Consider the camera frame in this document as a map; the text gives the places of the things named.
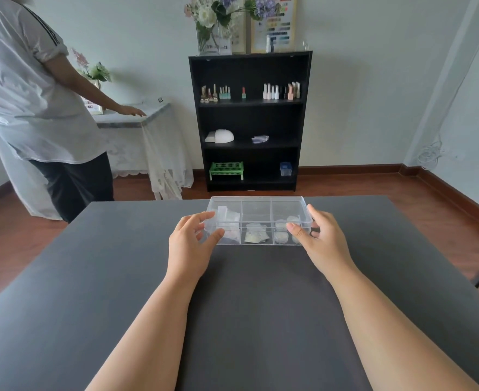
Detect person's left hand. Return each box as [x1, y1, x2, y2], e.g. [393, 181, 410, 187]
[167, 211, 226, 282]

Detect person's right hand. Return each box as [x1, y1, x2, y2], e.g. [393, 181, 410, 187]
[286, 204, 357, 280]

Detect clear plastic compartment box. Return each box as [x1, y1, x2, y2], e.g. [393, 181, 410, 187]
[204, 195, 320, 247]

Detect person's left forearm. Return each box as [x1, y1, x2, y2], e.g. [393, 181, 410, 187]
[86, 273, 207, 391]

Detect person's right forearm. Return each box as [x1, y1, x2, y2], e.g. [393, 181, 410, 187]
[325, 260, 479, 391]

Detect stack of round cotton pads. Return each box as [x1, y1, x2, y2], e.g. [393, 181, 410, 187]
[275, 216, 302, 245]

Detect pile of white paper sheets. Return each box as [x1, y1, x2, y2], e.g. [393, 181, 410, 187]
[216, 206, 241, 243]

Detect green plastic rack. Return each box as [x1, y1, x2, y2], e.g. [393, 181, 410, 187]
[209, 161, 244, 181]

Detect side table with lace cloth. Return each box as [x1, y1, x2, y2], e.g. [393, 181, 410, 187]
[0, 102, 194, 220]

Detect black bookshelf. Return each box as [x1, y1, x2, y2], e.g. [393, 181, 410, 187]
[188, 50, 313, 193]

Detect row of nail polish bottles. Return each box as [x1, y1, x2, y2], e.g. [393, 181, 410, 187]
[262, 81, 301, 101]
[200, 84, 232, 104]

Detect small framed card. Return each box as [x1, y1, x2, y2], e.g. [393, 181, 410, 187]
[82, 80, 104, 116]

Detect pink flowers in small vase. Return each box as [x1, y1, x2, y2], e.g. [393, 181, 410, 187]
[71, 47, 112, 91]

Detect framed colour chart poster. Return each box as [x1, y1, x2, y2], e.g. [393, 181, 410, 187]
[250, 0, 297, 54]

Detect glass vase with flowers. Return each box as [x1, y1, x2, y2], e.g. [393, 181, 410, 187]
[183, 0, 282, 56]

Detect white cable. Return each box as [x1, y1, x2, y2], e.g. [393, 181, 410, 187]
[416, 136, 445, 171]

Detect wooden picture frame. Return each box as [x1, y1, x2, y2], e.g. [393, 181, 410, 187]
[222, 0, 247, 55]

